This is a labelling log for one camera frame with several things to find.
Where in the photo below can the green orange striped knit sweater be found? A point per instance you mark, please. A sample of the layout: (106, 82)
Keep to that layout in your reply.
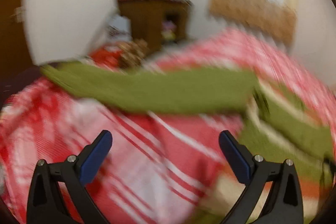
(165, 164)

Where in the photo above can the red plastic bag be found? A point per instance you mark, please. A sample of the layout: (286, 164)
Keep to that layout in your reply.
(106, 56)

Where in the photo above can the white printed carton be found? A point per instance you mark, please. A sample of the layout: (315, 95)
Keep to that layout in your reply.
(118, 29)

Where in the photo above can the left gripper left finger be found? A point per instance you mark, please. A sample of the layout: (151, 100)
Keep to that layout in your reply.
(45, 202)

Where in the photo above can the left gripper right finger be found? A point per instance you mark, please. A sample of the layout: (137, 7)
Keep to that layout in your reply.
(284, 201)

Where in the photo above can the brown wooden door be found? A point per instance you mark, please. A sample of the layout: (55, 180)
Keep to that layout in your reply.
(15, 53)

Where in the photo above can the red plaid bed sheet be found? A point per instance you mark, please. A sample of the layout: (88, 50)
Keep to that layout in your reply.
(24, 119)

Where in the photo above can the stacked boxes under desk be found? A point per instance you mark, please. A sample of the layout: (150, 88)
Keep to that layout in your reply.
(168, 31)

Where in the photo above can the dark wooden desk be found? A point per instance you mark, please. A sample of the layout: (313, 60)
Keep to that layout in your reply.
(147, 18)

